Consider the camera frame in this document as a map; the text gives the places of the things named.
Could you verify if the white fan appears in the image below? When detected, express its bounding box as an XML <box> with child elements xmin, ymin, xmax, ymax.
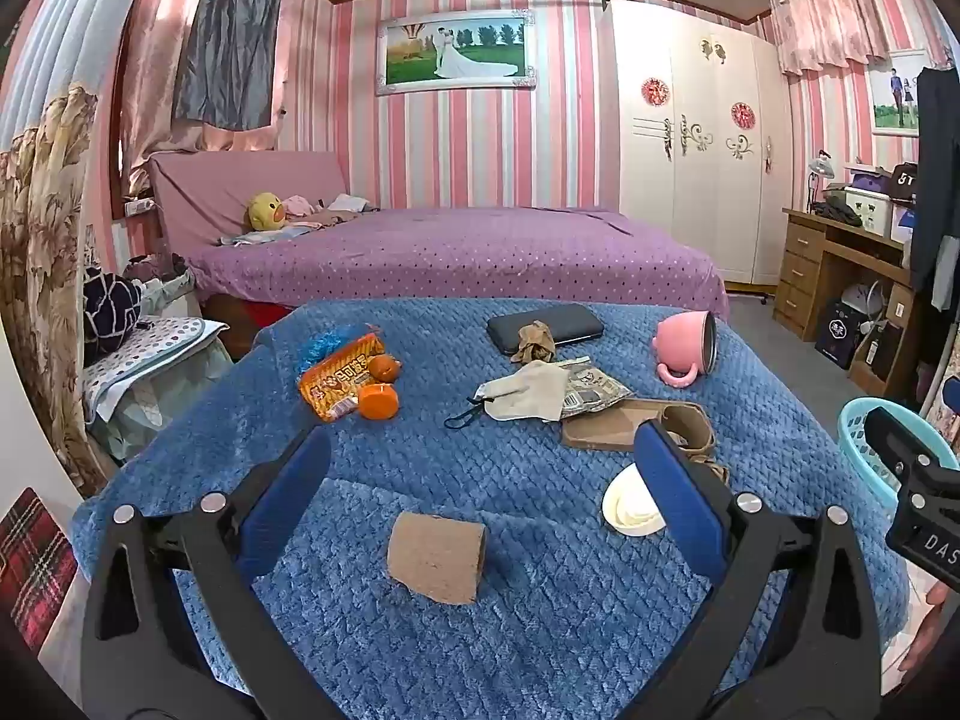
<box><xmin>840</xmin><ymin>281</ymin><xmax>890</xmax><ymax>331</ymax></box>

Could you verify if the white plastic lid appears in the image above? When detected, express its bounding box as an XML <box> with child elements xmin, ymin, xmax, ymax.
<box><xmin>601</xmin><ymin>463</ymin><xmax>665</xmax><ymax>537</ymax></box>

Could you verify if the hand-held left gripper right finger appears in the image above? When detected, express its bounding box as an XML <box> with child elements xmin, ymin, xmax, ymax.
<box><xmin>615</xmin><ymin>420</ymin><xmax>882</xmax><ymax>720</ymax></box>

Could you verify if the grey curtain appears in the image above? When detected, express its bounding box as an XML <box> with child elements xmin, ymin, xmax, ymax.
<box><xmin>172</xmin><ymin>0</ymin><xmax>284</xmax><ymax>130</ymax></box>

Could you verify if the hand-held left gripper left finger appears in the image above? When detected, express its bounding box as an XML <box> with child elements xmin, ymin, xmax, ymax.
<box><xmin>81</xmin><ymin>424</ymin><xmax>346</xmax><ymax>720</ymax></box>

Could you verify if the orange snack packet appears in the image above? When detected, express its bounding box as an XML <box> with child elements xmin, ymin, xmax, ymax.
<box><xmin>298</xmin><ymin>334</ymin><xmax>387</xmax><ymax>423</ymax></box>

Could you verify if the dark hanging jacket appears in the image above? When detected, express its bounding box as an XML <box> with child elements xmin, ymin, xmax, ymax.
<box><xmin>911</xmin><ymin>66</ymin><xmax>960</xmax><ymax>312</ymax></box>

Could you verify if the brown cardboard tube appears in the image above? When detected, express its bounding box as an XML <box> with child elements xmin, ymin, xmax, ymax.
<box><xmin>387</xmin><ymin>511</ymin><xmax>488</xmax><ymax>606</ymax></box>

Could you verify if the blue crinkled wrapper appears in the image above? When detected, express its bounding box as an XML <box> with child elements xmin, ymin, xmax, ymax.
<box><xmin>296</xmin><ymin>324</ymin><xmax>376</xmax><ymax>372</ymax></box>

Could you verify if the blue fleece blanket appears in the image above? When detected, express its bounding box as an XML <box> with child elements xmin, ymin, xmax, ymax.
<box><xmin>67</xmin><ymin>298</ymin><xmax>912</xmax><ymax>720</ymax></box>

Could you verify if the beige floral curtain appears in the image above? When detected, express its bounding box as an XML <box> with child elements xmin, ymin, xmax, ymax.
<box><xmin>0</xmin><ymin>82</ymin><xmax>113</xmax><ymax>496</ymax></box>

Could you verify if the wooden desk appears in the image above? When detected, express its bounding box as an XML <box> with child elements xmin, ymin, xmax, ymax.
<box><xmin>775</xmin><ymin>208</ymin><xmax>920</xmax><ymax>361</ymax></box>

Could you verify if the beige face mask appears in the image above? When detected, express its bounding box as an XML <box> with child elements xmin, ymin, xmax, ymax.
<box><xmin>444</xmin><ymin>360</ymin><xmax>569</xmax><ymax>430</ymax></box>

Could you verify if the tan phone case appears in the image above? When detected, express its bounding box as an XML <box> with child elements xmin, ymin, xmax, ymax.
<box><xmin>561</xmin><ymin>399</ymin><xmax>710</xmax><ymax>455</ymax></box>

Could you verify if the pink mug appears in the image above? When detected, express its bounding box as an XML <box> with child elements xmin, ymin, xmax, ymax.
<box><xmin>651</xmin><ymin>310</ymin><xmax>719</xmax><ymax>389</ymax></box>

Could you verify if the pink floral valance curtain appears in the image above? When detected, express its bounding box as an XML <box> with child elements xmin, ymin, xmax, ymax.
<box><xmin>769</xmin><ymin>0</ymin><xmax>931</xmax><ymax>76</ymax></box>

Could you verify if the small couple photo poster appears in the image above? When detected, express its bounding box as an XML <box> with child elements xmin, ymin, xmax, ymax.
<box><xmin>870</xmin><ymin>51</ymin><xmax>927</xmax><ymax>137</ymax></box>

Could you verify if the polka dot cushion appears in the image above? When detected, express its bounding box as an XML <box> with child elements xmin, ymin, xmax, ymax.
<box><xmin>82</xmin><ymin>315</ymin><xmax>230</xmax><ymax>398</ymax></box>

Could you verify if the white storage box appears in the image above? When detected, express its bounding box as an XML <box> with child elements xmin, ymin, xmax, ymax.
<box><xmin>845</xmin><ymin>187</ymin><xmax>893</xmax><ymax>239</ymax></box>

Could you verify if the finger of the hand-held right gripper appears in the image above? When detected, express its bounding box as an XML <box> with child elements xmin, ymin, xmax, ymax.
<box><xmin>864</xmin><ymin>406</ymin><xmax>960</xmax><ymax>482</ymax></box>

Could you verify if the desk lamp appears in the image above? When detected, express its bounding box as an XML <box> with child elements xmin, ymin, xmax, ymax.
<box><xmin>806</xmin><ymin>152</ymin><xmax>839</xmax><ymax>212</ymax></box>

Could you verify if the black paper bag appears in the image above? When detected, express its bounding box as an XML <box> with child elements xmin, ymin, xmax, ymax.
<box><xmin>815</xmin><ymin>300</ymin><xmax>863</xmax><ymax>370</ymax></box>

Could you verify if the pile of clothes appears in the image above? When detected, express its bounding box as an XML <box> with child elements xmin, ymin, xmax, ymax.
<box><xmin>281</xmin><ymin>193</ymin><xmax>372</xmax><ymax>227</ymax></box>

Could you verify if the red plaid cloth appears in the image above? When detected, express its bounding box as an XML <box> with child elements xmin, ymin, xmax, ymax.
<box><xmin>0</xmin><ymin>487</ymin><xmax>78</xmax><ymax>650</ymax></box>

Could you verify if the grey printed snack bag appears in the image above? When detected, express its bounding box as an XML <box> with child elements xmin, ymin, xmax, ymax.
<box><xmin>559</xmin><ymin>356</ymin><xmax>635</xmax><ymax>419</ymax></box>

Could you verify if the navy patterned bag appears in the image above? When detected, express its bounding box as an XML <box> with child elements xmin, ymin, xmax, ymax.
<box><xmin>82</xmin><ymin>266</ymin><xmax>145</xmax><ymax>357</ymax></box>

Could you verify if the large orange tangerine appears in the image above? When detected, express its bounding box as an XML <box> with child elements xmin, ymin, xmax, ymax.
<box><xmin>358</xmin><ymin>384</ymin><xmax>398</xmax><ymax>421</ymax></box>

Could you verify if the yellow duck plush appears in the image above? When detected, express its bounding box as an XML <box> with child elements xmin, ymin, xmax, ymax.
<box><xmin>246</xmin><ymin>192</ymin><xmax>287</xmax><ymax>232</ymax></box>

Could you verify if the pink satin curtain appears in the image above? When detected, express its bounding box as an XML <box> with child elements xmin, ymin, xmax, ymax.
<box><xmin>112</xmin><ymin>0</ymin><xmax>301</xmax><ymax>196</ymax></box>

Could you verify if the purple dotted bed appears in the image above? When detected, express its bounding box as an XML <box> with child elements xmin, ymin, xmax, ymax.
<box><xmin>184</xmin><ymin>206</ymin><xmax>730</xmax><ymax>320</ymax></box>

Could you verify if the cream wardrobe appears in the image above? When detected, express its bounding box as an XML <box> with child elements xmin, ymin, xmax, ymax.
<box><xmin>607</xmin><ymin>0</ymin><xmax>785</xmax><ymax>287</ymax></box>

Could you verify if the brown paper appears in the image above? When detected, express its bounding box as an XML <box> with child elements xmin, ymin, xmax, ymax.
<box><xmin>516</xmin><ymin>320</ymin><xmax>557</xmax><ymax>365</ymax></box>

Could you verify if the pink covered headboard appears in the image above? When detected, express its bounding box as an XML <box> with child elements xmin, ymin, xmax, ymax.
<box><xmin>146</xmin><ymin>150</ymin><xmax>350</xmax><ymax>256</ymax></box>

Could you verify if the purple box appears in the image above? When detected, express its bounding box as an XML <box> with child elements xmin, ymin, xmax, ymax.
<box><xmin>847</xmin><ymin>165</ymin><xmax>893</xmax><ymax>200</ymax></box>

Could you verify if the black phone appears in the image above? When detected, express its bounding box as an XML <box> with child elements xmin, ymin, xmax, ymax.
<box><xmin>487</xmin><ymin>304</ymin><xmax>605</xmax><ymax>355</ymax></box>

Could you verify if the teal plastic basket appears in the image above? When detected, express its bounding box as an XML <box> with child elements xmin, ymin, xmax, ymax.
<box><xmin>836</xmin><ymin>397</ymin><xmax>960</xmax><ymax>515</ymax></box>

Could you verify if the framed wedding picture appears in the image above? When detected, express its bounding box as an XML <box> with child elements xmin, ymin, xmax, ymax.
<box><xmin>375</xmin><ymin>9</ymin><xmax>538</xmax><ymax>96</ymax></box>

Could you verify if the person's right hand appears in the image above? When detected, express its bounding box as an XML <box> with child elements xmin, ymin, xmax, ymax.
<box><xmin>900</xmin><ymin>581</ymin><xmax>960</xmax><ymax>680</ymax></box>

